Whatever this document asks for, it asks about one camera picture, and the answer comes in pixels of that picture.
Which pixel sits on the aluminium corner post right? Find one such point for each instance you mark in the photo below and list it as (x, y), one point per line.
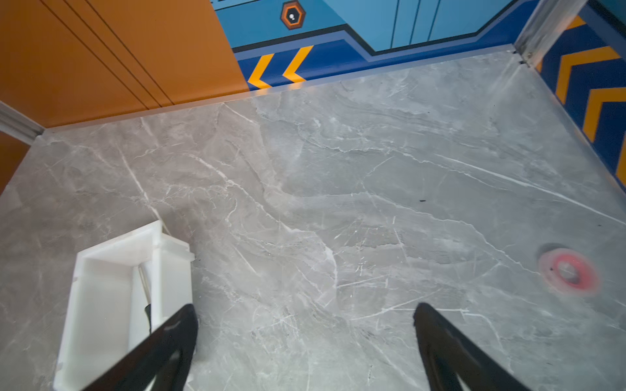
(546, 24)

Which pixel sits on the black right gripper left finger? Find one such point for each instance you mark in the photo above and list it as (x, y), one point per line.
(160, 362)

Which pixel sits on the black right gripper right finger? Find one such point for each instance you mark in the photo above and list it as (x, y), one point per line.
(452, 361)

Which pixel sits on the white plastic bin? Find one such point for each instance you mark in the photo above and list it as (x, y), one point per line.
(122, 290)

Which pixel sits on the aluminium corner post left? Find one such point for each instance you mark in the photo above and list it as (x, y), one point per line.
(17, 125)

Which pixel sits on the aluminium corner post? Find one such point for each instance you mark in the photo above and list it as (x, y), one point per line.
(546, 24)
(17, 125)

